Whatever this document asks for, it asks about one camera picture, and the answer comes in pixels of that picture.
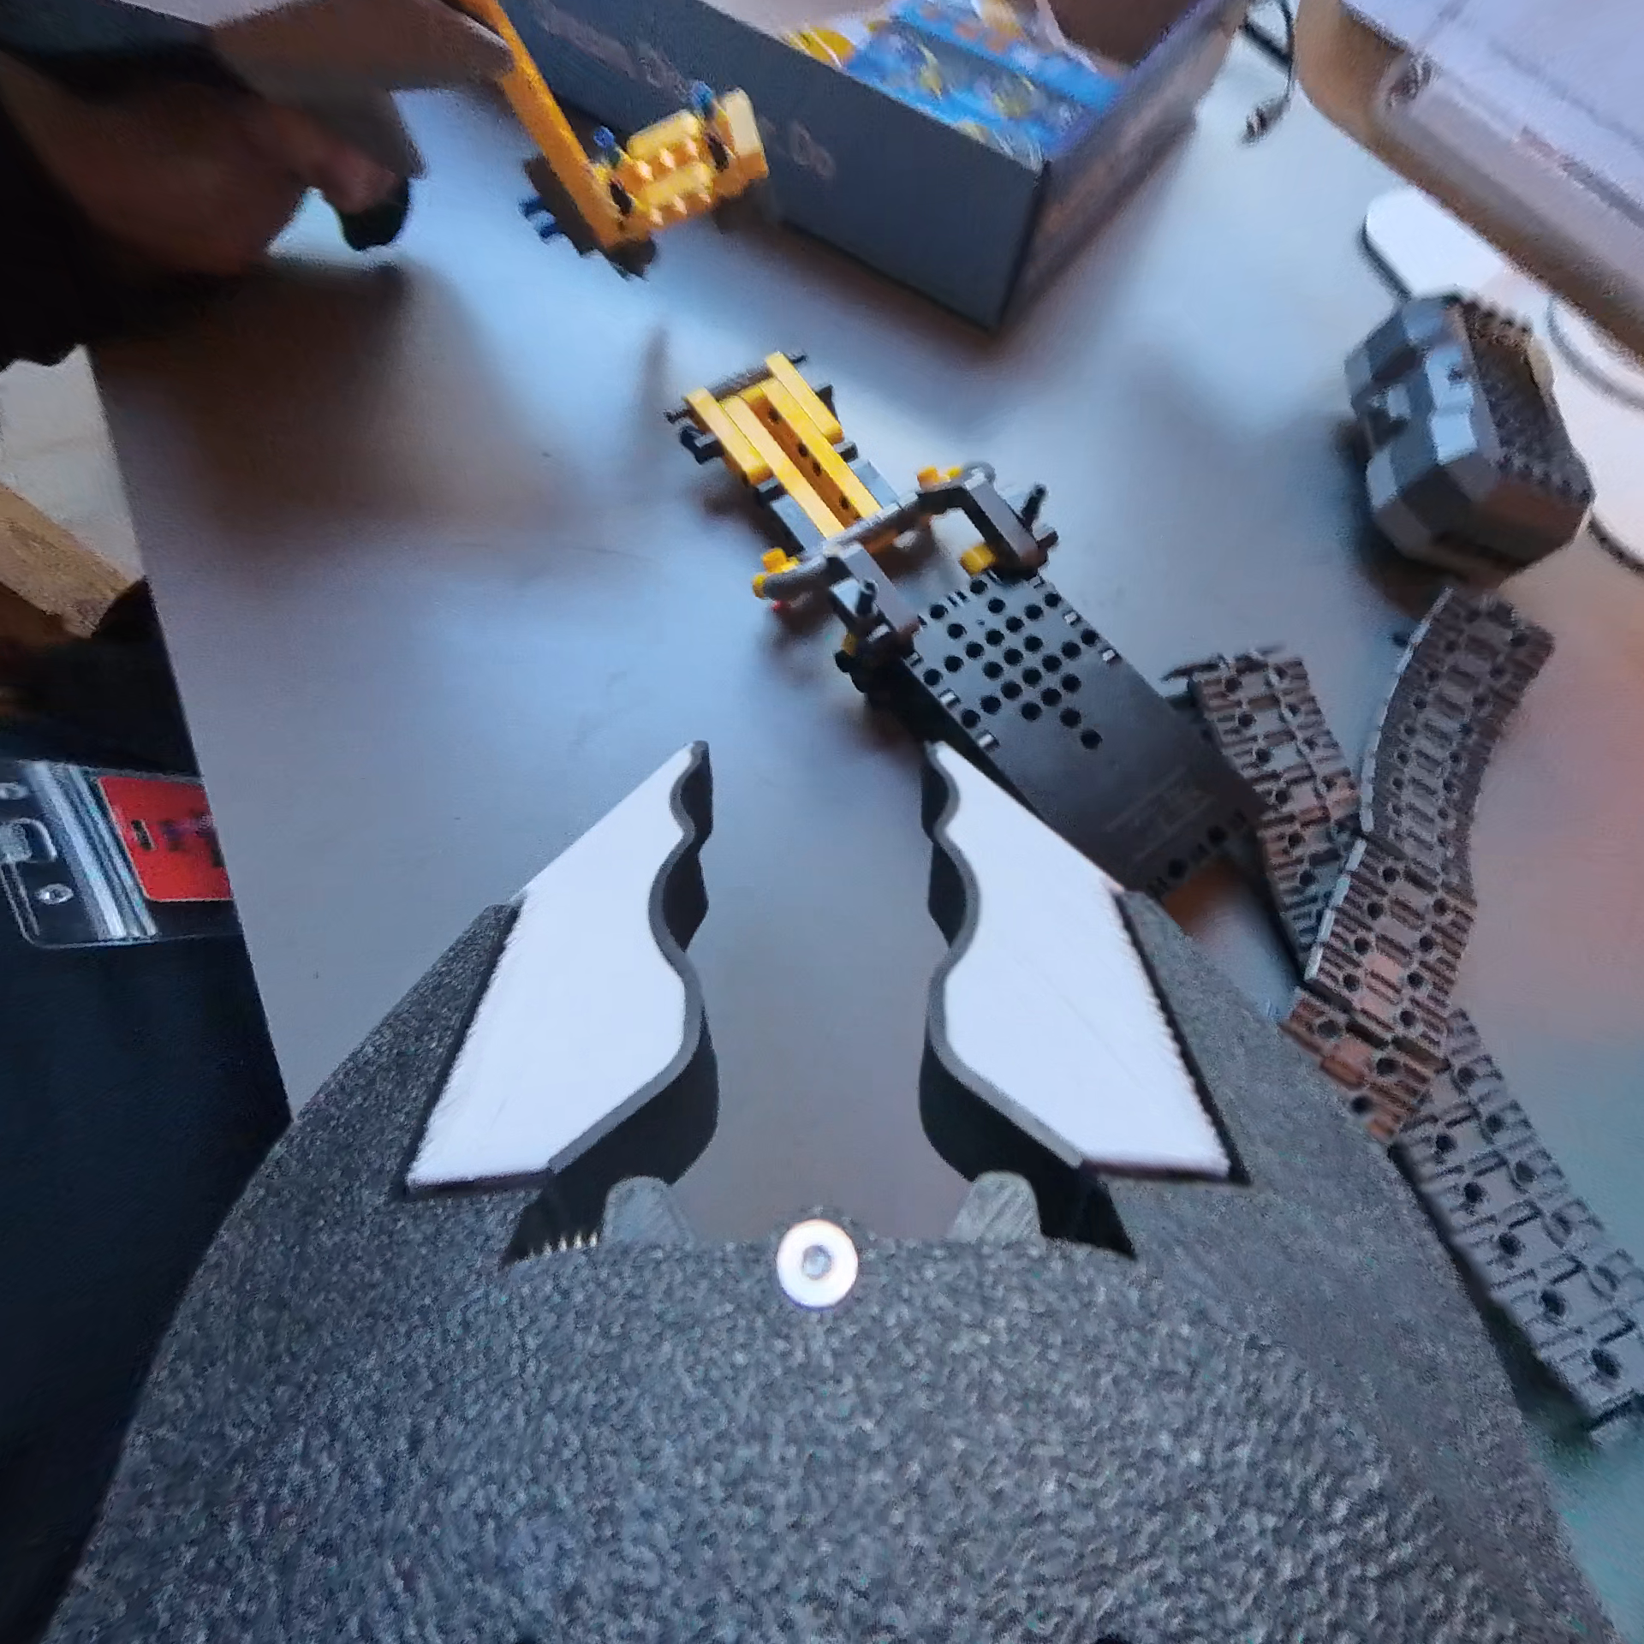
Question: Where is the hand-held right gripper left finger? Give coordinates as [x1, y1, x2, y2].
[404, 741, 719, 1198]

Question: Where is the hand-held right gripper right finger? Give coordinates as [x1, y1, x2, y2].
[917, 741, 1237, 1259]

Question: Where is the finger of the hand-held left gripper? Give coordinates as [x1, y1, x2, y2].
[209, 0, 518, 102]

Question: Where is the black perforated brick box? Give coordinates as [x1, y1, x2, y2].
[669, 354, 1266, 902]

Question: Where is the yellow brick beam assembly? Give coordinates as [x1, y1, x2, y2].
[442, 0, 773, 281]

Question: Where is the grey desk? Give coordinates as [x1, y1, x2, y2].
[90, 51, 1644, 1644]

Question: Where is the person's left hand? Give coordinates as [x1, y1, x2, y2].
[0, 62, 426, 324]

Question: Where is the clear badge holder red card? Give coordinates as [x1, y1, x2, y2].
[0, 758, 236, 957]

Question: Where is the dark blue cardboard box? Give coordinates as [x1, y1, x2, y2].
[501, 0, 1252, 337]

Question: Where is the colourful printed booklet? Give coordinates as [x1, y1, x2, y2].
[783, 0, 1132, 164]

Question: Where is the grey brick model piece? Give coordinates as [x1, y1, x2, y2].
[1341, 295, 1598, 584]

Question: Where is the wooden post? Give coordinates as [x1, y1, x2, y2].
[0, 480, 151, 644]

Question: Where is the black cable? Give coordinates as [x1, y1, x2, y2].
[1240, 0, 1297, 145]

